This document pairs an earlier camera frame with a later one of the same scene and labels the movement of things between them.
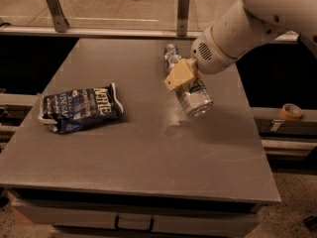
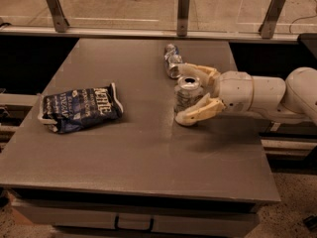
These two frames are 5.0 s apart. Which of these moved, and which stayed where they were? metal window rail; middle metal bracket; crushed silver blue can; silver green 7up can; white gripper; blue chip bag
Moved: white gripper; silver green 7up can
Stayed: middle metal bracket; blue chip bag; crushed silver blue can; metal window rail
